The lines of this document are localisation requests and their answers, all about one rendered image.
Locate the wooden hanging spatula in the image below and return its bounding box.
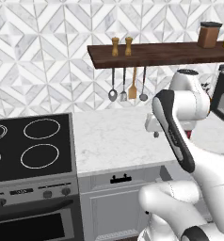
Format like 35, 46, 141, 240
127, 66, 138, 101

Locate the dark wooden wall shelf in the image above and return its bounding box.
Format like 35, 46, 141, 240
87, 40, 224, 70

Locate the steel oven door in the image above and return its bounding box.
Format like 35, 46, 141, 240
0, 195, 85, 241

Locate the black glass hob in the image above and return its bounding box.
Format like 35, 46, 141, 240
0, 112, 76, 185

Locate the wooden salt shaker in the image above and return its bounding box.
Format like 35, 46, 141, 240
111, 37, 120, 57

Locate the steel hanging ladle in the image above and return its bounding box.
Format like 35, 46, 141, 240
138, 66, 149, 103

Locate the grey open drawer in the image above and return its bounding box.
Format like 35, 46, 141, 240
154, 161, 197, 185

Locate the grey cupboard door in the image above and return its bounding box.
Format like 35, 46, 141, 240
79, 182, 155, 241

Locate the wooden pepper shaker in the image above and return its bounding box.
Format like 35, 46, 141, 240
124, 36, 134, 57

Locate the black drawer handle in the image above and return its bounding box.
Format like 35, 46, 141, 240
109, 172, 133, 185

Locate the grey drawer front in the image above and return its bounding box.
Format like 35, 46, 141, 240
78, 165, 164, 193

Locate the dark oven door handle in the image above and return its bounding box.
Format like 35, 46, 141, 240
0, 199, 74, 222

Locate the steel hanging spoon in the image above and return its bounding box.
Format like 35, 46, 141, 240
107, 67, 119, 103

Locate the steel oven control panel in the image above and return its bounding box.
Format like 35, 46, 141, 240
0, 177, 80, 211

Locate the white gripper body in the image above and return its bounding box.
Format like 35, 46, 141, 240
144, 113, 164, 134

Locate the red object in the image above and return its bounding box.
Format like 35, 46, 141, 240
184, 129, 194, 140

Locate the steel hanging slotted turner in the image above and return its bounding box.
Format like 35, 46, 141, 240
119, 67, 129, 103

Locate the brown jar with black lid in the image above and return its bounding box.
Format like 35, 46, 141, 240
197, 21, 223, 49

